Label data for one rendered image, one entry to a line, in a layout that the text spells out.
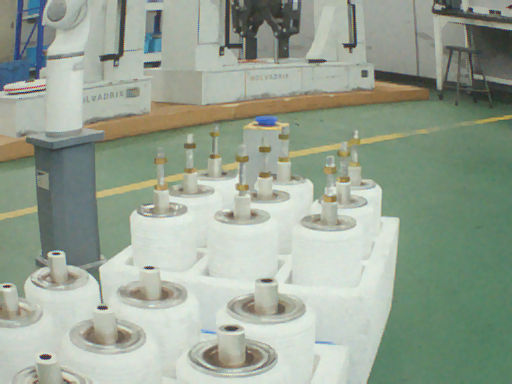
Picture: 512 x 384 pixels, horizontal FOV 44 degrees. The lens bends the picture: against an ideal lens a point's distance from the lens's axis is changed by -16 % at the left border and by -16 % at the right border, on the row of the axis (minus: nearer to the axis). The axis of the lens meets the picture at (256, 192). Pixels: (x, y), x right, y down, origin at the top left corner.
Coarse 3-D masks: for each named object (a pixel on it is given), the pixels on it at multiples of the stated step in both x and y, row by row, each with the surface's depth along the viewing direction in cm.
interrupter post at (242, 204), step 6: (234, 198) 99; (240, 198) 99; (246, 198) 99; (234, 204) 100; (240, 204) 99; (246, 204) 99; (234, 210) 100; (240, 210) 99; (246, 210) 99; (234, 216) 100; (240, 216) 99; (246, 216) 99
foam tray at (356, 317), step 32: (384, 224) 122; (128, 256) 105; (288, 256) 107; (384, 256) 106; (192, 288) 96; (224, 288) 95; (288, 288) 94; (320, 288) 93; (352, 288) 93; (384, 288) 107; (320, 320) 92; (352, 320) 91; (384, 320) 117; (352, 352) 92
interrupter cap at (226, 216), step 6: (222, 210) 102; (228, 210) 103; (252, 210) 103; (258, 210) 103; (216, 216) 99; (222, 216) 100; (228, 216) 101; (252, 216) 101; (258, 216) 100; (264, 216) 100; (270, 216) 100; (222, 222) 98; (228, 222) 97; (234, 222) 97; (240, 222) 97; (246, 222) 97; (252, 222) 97; (258, 222) 97
